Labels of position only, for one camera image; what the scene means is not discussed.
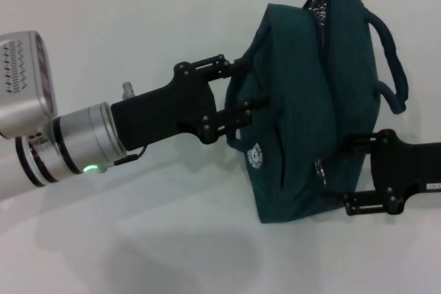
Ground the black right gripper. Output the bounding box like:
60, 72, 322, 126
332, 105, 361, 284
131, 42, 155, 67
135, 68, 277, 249
322, 128, 441, 218

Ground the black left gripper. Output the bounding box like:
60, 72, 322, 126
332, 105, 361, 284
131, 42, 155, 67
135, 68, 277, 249
110, 53, 270, 152

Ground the dark teal zip lunch bag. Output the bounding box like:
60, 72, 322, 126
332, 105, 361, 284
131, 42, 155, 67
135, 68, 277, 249
224, 0, 409, 224

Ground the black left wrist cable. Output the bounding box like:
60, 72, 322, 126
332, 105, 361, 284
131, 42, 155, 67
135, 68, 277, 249
98, 145, 150, 174

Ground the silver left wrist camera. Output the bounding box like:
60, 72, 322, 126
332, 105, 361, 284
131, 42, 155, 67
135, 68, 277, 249
0, 30, 59, 139

